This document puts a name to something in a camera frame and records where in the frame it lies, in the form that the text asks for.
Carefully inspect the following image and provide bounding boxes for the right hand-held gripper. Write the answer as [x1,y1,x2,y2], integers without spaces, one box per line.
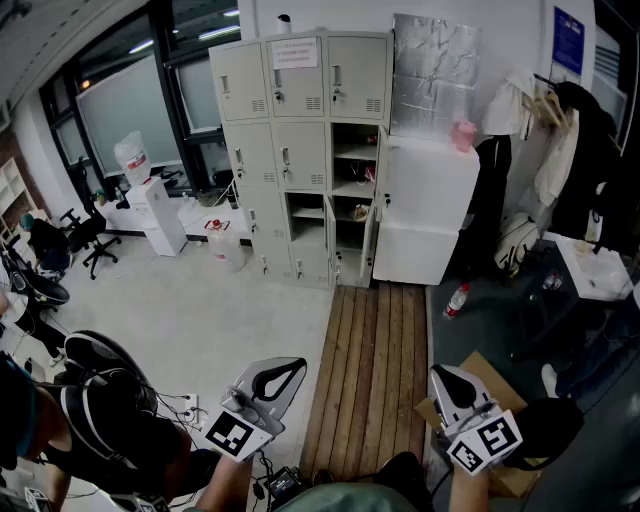
[430,364,524,475]

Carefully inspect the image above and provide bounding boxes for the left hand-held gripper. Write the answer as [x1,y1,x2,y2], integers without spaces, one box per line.
[202,356,308,462]

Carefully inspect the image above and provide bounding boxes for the beige metal locker cabinet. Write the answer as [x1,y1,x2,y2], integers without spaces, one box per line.
[208,30,394,290]

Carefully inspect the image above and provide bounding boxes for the person's right forearm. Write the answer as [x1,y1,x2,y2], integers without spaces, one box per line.
[449,467,494,512]

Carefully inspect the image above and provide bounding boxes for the person's left forearm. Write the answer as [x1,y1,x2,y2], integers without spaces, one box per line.
[194,452,254,512]

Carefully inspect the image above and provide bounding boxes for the brown cardboard box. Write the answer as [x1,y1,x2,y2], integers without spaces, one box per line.
[413,349,546,499]

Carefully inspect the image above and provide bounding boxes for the white power strip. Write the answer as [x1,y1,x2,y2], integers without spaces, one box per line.
[177,393,200,431]

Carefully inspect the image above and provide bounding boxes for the person's black trousers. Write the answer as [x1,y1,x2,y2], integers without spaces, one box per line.
[372,451,434,504]

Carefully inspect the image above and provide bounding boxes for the plastic bottle red label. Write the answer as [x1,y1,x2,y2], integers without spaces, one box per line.
[442,282,471,320]

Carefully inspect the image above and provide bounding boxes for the wooden slat platform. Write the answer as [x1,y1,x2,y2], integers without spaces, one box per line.
[298,283,430,481]

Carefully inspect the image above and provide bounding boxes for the black table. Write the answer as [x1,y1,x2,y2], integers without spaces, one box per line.
[509,239,601,361]

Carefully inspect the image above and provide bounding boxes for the person's green shirt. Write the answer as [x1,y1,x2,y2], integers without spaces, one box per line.
[272,482,421,512]

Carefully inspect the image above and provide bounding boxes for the clear water jug red cap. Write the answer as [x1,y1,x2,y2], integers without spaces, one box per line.
[205,218,246,274]

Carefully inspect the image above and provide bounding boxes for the white backpack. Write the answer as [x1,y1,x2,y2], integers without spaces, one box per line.
[494,212,540,274]

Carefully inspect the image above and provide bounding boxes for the white desk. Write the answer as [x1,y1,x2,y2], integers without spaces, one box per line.
[94,192,251,240]

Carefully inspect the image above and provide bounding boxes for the white foam tray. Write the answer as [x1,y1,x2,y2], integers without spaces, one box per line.
[557,235,635,303]

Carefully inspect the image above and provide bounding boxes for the white carton box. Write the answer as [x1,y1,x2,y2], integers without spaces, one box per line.
[124,175,189,259]

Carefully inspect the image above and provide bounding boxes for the white foam box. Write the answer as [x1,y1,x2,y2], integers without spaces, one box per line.
[378,135,481,232]

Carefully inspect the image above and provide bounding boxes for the black and pink bag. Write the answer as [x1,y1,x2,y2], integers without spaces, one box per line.
[334,159,377,184]

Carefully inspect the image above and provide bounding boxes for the black hanging garment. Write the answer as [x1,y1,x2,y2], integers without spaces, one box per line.
[464,133,514,274]

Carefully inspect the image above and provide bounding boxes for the black office chair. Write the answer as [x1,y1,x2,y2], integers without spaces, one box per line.
[59,157,122,281]

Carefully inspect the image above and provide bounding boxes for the black equipment rig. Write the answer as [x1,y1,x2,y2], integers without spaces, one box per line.
[0,244,71,326]

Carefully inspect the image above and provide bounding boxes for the cream jacket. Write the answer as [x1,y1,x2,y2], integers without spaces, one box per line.
[532,107,581,207]

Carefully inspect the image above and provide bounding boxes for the black jacket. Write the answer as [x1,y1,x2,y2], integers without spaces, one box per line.
[549,80,640,256]

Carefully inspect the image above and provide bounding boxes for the pink plastic container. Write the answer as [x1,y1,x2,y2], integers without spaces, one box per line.
[452,118,475,152]

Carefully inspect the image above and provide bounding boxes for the plastic wrapped water jug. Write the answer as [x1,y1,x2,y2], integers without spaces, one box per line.
[113,130,153,186]

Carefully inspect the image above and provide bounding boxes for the white hanging garment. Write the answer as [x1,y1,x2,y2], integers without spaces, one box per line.
[482,64,537,141]

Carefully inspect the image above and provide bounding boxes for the wooden coat rack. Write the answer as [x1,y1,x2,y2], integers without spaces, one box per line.
[522,73,569,132]

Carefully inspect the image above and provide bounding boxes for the black framed window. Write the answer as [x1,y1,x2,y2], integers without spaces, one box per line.
[39,0,241,201]

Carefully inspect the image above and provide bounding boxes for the white cubby shelf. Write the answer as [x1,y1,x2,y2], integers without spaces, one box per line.
[0,157,37,242]

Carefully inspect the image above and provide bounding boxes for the clear plastic bag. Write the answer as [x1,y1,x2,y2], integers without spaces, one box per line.
[389,13,484,141]

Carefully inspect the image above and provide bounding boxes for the white paper notice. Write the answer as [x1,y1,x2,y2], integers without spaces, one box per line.
[271,37,320,70]

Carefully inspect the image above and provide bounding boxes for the black framed glass partition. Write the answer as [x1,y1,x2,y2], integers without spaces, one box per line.
[592,0,640,156]

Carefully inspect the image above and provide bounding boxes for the black recorder with screen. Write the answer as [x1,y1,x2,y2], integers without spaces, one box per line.
[262,465,304,499]

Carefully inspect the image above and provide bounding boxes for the blue wall poster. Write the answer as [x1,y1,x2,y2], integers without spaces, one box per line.
[552,5,586,77]

